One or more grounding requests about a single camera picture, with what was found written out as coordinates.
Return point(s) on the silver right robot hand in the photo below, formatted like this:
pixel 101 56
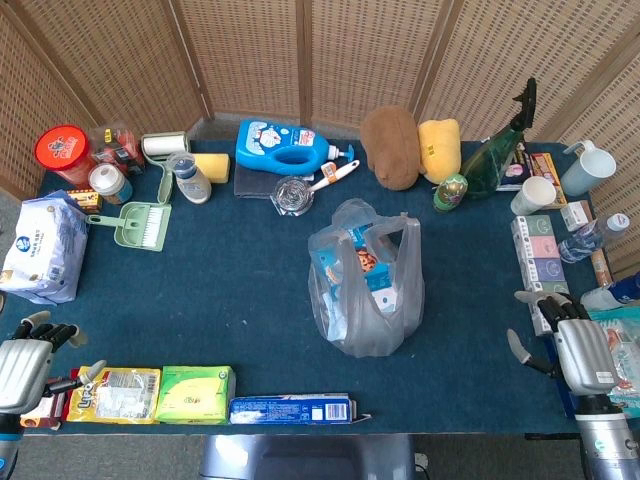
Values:
pixel 585 355

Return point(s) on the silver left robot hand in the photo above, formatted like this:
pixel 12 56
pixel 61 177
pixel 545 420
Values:
pixel 22 370

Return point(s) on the translucent plastic shopping bag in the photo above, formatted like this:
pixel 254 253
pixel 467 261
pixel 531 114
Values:
pixel 380 320

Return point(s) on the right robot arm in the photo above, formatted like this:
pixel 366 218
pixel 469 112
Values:
pixel 607 440

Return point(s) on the gray robot base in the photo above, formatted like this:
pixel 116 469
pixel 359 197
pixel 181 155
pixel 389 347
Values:
pixel 310 457

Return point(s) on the teal wet wipes pack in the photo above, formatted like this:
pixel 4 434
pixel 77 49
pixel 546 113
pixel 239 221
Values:
pixel 625 350

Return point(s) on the blue and white bottle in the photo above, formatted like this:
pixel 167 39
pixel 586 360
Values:
pixel 617 295

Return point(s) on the brown paper tube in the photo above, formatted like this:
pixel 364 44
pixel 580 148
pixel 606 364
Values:
pixel 601 267

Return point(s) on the yellow snack pack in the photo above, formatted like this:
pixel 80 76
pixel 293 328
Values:
pixel 117 395

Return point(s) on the pastel tissue multipack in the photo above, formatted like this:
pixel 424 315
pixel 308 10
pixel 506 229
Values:
pixel 542 255

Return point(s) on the clear water bottle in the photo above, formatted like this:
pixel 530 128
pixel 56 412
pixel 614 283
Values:
pixel 587 240

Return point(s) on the white paper towel pack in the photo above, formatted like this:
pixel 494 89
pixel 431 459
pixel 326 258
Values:
pixel 42 250

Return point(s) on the small white box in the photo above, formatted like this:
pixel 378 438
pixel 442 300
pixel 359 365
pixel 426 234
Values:
pixel 576 215

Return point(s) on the white paper cup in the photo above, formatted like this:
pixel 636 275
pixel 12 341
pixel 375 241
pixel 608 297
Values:
pixel 534 196

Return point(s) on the green tissue pack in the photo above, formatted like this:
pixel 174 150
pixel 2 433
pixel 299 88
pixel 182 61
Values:
pixel 195 395

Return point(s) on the small yellow red box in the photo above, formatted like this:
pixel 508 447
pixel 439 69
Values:
pixel 87 200

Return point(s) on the green dustpan with brush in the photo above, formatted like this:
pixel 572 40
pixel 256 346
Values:
pixel 140 227

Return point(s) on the light blue plastic mug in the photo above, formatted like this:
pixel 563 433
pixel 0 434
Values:
pixel 587 170

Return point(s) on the red and yellow flat box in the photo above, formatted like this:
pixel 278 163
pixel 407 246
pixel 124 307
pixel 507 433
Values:
pixel 547 167

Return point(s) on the dark flat box with pink print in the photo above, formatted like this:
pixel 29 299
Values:
pixel 517 167

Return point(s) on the white lid nut jar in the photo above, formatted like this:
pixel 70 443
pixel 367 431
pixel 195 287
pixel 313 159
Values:
pixel 107 182

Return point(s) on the blue table cloth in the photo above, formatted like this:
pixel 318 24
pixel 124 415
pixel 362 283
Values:
pixel 225 310

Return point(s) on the small green drink bottle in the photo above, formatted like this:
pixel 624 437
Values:
pixel 450 192

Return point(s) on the green spray bottle black trigger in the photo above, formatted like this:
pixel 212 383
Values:
pixel 492 155

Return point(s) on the red lid snack jar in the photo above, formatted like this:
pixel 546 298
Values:
pixel 62 147

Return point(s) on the blue cookie box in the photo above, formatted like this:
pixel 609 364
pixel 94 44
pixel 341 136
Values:
pixel 372 265

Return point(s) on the clear box with red items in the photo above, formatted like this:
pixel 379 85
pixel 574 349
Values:
pixel 120 147

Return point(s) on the white bottle with clear cap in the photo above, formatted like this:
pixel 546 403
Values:
pixel 192 182

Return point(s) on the yellow plush toy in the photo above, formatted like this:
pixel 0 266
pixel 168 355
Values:
pixel 440 147

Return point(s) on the green lint roller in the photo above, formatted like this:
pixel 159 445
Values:
pixel 162 150

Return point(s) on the blue toothpaste box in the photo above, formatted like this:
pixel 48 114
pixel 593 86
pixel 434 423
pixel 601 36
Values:
pixel 290 410

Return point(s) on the yellow sponge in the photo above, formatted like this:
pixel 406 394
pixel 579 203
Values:
pixel 212 167

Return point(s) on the brown plush toy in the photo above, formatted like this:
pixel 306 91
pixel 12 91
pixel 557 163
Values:
pixel 392 150

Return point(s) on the folded gray cloth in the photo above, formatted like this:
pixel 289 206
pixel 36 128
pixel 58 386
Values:
pixel 250 182

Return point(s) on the white brush with orange label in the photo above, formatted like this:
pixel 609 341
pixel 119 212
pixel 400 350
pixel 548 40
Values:
pixel 336 172

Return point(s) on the steel wool scrubber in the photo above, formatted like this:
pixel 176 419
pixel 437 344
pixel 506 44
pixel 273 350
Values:
pixel 292 195

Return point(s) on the blue detergent pump bottle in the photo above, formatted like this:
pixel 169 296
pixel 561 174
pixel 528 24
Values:
pixel 267 145

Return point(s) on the wicker folding screen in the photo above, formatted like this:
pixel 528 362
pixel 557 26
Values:
pixel 250 55

